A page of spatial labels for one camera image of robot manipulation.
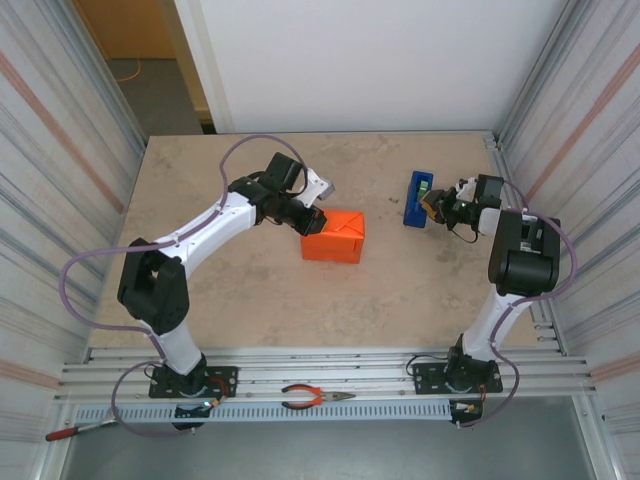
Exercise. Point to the orange wrapping paper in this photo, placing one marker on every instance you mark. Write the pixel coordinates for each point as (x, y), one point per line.
(335, 240)

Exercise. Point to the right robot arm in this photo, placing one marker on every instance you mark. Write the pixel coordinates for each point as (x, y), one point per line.
(500, 320)

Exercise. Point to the green tape roll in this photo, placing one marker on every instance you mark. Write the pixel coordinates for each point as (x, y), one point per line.
(423, 188)

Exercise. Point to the blue tape dispenser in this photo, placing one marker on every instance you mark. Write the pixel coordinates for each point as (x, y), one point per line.
(415, 210)

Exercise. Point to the brown wooden door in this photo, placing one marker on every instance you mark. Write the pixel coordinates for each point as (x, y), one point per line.
(130, 25)

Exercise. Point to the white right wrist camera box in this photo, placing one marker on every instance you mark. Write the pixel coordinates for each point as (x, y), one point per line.
(465, 189)

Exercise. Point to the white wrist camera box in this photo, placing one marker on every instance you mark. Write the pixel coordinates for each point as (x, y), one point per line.
(465, 189)
(317, 187)

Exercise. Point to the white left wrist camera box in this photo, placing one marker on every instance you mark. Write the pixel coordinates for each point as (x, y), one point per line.
(317, 187)

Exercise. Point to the aluminium side rail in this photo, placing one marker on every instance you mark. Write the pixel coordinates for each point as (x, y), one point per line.
(505, 165)

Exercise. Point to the aluminium mounting rail frame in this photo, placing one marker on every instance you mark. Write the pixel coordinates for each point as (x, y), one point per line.
(325, 365)

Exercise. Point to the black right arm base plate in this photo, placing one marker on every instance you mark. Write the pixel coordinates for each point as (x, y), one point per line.
(425, 375)

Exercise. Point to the white door frame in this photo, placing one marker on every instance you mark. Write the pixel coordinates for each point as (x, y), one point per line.
(200, 50)

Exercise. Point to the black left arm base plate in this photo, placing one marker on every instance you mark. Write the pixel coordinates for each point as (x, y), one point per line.
(225, 375)

